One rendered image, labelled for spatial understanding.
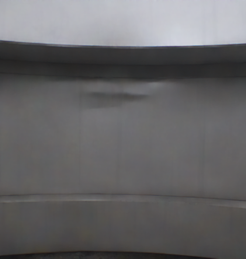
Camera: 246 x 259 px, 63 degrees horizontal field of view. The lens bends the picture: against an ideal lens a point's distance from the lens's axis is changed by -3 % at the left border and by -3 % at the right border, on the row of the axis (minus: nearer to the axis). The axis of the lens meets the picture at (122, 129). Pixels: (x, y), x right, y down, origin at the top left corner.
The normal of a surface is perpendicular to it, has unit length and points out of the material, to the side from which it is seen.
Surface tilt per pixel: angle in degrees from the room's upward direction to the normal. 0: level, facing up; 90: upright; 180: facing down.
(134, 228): 90
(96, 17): 90
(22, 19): 90
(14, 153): 90
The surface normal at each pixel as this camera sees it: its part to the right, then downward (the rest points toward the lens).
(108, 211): 0.03, 0.00
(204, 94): -0.21, 0.00
